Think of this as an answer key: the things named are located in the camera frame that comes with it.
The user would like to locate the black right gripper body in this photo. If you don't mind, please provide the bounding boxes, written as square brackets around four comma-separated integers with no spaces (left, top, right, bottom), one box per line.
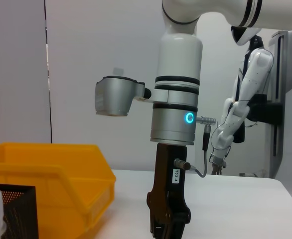
[146,143,192,225]

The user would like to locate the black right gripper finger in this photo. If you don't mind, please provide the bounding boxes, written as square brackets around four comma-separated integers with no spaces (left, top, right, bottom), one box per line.
[150,218,170,239]
[169,217,189,239]

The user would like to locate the black mesh pen holder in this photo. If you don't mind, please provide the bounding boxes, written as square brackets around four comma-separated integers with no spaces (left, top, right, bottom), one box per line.
[0,184,39,239]

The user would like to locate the yellow plastic bin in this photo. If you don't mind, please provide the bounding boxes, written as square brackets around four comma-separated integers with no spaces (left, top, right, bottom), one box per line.
[0,142,117,239]

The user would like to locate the white humanoid robot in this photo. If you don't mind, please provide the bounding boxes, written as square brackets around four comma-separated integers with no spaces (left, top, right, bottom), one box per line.
[209,24,275,175]

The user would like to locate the grey right gripper cable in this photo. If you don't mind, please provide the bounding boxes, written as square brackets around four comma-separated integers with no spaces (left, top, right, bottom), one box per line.
[173,115,219,179]

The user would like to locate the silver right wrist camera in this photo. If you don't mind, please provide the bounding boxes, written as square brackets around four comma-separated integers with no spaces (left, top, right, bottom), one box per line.
[94,75,152,117]

